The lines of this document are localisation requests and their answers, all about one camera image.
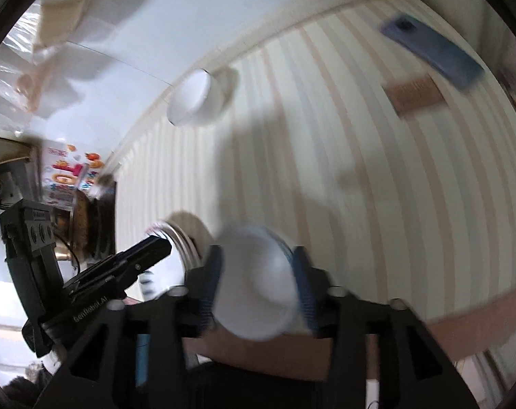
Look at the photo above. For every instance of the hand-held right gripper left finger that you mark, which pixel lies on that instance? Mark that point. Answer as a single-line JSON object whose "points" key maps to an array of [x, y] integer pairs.
{"points": [[211, 289]]}

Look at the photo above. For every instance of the pale yellow block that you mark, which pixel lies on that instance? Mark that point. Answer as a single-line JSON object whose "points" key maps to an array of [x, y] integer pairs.
{"points": [[61, 17]]}

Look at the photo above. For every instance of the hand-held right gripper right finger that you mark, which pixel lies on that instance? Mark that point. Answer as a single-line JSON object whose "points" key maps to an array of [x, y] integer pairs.
{"points": [[304, 289]]}

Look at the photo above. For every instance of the black frying pan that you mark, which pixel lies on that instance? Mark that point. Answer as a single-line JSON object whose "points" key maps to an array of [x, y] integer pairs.
{"points": [[85, 221]]}

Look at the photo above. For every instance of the blue smartphone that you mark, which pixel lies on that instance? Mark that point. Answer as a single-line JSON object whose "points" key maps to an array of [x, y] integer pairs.
{"points": [[437, 53]]}

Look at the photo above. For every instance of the cat print striped tablecloth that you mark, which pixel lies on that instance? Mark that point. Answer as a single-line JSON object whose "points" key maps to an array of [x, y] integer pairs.
{"points": [[326, 157]]}

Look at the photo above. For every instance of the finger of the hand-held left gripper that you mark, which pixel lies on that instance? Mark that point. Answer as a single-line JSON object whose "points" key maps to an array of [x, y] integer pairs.
{"points": [[125, 266]]}

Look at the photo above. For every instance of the brown card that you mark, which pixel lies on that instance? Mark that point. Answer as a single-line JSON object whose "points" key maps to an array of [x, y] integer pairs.
{"points": [[415, 93]]}

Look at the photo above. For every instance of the blue floral white bowl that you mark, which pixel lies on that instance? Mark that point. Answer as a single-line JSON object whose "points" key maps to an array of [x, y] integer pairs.
{"points": [[253, 289]]}

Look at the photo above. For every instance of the colourful wall stickers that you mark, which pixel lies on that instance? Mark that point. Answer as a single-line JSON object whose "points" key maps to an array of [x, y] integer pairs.
{"points": [[70, 170]]}

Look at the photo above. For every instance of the blue striped white plate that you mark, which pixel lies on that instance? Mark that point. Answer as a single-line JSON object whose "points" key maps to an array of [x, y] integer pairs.
{"points": [[172, 272]]}

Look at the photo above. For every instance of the dark rimmed white bowl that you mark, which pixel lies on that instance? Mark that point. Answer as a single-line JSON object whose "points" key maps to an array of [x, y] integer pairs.
{"points": [[189, 98]]}

